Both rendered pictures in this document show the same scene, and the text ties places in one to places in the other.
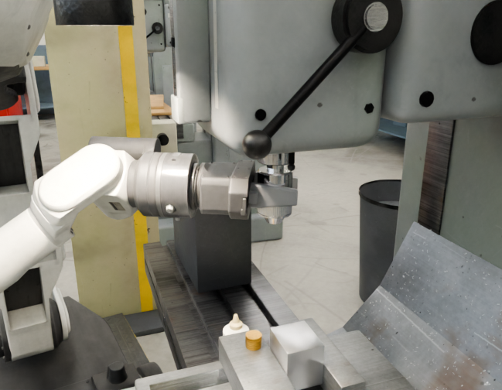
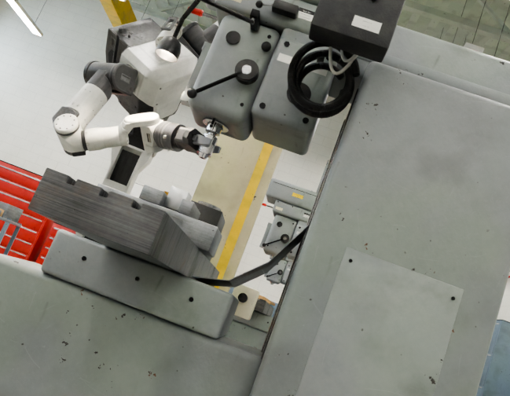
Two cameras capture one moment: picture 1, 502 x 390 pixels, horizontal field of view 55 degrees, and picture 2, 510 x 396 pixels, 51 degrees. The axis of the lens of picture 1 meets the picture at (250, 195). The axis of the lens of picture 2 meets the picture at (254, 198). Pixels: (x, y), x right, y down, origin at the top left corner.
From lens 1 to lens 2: 131 cm
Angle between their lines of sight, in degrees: 39
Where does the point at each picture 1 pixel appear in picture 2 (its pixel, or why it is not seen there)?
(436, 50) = (271, 90)
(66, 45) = (206, 198)
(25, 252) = (108, 134)
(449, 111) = (273, 115)
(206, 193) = (179, 132)
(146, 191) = (159, 127)
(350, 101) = (235, 99)
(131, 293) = not seen: outside the picture
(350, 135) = (231, 111)
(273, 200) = (201, 141)
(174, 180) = (171, 126)
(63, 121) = not seen: hidden behind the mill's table
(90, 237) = not seen: hidden behind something
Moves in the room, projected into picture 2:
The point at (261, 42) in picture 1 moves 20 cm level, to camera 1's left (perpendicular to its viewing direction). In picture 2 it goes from (209, 69) to (155, 60)
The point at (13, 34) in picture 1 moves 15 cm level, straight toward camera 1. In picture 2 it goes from (153, 87) to (148, 70)
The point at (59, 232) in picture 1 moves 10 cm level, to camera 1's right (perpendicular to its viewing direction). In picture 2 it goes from (122, 132) to (148, 138)
